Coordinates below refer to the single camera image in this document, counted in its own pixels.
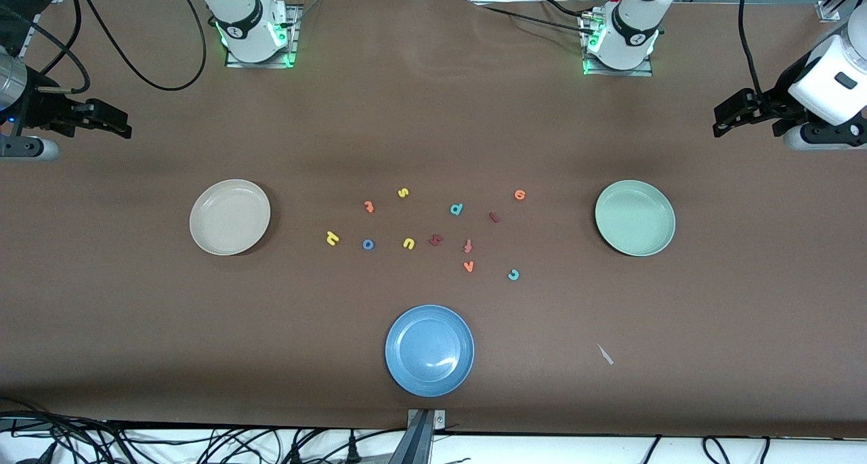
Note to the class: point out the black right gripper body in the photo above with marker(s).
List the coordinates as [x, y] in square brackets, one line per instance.
[42, 112]

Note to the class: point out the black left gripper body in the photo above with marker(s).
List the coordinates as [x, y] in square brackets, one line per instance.
[770, 105]

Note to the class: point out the yellow foam letter h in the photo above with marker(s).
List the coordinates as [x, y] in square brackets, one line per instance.
[332, 238]

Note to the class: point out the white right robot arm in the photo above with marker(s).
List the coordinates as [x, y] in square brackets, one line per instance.
[247, 30]

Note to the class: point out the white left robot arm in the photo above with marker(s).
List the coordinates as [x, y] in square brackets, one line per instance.
[633, 30]

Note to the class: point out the green round plate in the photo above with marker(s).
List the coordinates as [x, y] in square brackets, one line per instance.
[635, 218]

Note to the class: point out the beige round plate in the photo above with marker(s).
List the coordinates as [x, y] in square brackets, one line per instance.
[230, 217]

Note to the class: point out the brown table cover sheet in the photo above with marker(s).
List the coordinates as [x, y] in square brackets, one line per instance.
[135, 315]

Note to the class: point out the white paper scrap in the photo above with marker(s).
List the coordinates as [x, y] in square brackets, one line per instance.
[605, 354]

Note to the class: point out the dark red angular foam letter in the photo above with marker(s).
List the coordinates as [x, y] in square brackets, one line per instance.
[435, 240]

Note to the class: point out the blue round plate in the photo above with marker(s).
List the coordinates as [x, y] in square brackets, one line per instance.
[429, 350]

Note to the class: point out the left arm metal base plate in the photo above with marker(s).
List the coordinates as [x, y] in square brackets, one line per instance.
[640, 71]

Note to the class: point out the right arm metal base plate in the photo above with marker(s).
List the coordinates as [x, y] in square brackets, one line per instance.
[237, 61]

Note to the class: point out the grey metal camera post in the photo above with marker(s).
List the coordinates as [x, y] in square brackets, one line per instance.
[420, 440]

